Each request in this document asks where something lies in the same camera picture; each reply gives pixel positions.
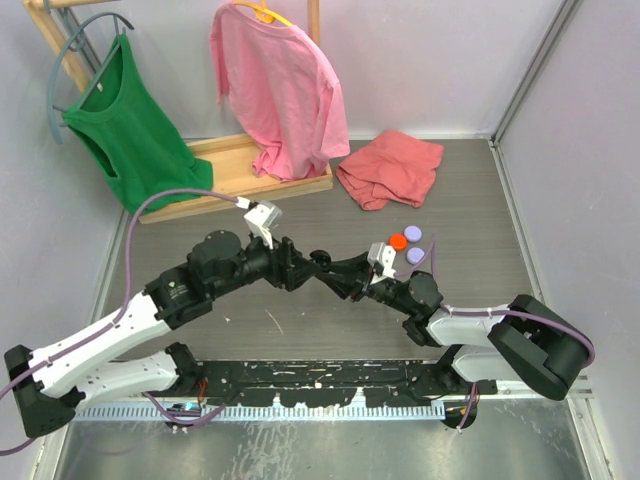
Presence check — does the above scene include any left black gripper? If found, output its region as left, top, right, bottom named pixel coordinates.
left=209, top=225, right=319, bottom=298

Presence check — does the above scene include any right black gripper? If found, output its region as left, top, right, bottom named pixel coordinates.
left=316, top=250, right=414, bottom=316

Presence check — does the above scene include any black round charging case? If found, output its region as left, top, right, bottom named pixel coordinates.
left=310, top=250, right=332, bottom=272

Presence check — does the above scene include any orange round charging case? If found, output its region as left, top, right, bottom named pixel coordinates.
left=389, top=233, right=408, bottom=252

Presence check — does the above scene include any lilac round charging case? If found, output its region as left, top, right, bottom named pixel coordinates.
left=406, top=247, right=426, bottom=266

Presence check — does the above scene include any lilac earbud charging case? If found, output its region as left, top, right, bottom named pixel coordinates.
left=403, top=225, right=423, bottom=243

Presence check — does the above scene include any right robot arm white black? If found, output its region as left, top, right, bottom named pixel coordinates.
left=316, top=253, right=595, bottom=400

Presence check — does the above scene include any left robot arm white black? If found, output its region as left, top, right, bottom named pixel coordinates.
left=4, top=230, right=331, bottom=439

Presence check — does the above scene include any coral folded cloth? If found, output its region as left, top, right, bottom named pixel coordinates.
left=336, top=130, right=444, bottom=211

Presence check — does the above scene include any wooden clothes rack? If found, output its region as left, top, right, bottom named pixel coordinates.
left=23, top=1, right=334, bottom=224

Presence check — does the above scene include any pink t-shirt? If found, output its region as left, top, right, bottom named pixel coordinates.
left=209, top=2, right=350, bottom=181

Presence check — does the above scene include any green tank top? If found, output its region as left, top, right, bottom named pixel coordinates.
left=62, top=34, right=214, bottom=213

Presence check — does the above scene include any yellow hanger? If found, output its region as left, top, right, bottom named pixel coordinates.
left=232, top=0, right=292, bottom=27

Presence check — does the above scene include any grey-blue hanger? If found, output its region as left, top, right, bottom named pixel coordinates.
left=46, top=12, right=136, bottom=146

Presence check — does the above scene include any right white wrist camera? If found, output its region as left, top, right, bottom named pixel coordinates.
left=367, top=242, right=396, bottom=281

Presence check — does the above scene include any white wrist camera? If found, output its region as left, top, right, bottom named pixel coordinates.
left=244, top=201, right=282, bottom=250
left=367, top=242, right=396, bottom=281

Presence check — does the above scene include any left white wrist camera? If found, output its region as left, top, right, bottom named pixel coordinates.
left=244, top=201, right=282, bottom=250

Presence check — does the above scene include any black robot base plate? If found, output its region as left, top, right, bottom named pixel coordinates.
left=152, top=360, right=471, bottom=408

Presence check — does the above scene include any white slotted cable duct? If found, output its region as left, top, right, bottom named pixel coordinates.
left=75, top=401, right=446, bottom=422

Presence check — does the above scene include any aluminium corner post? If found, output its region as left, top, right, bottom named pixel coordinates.
left=490, top=0, right=583, bottom=146

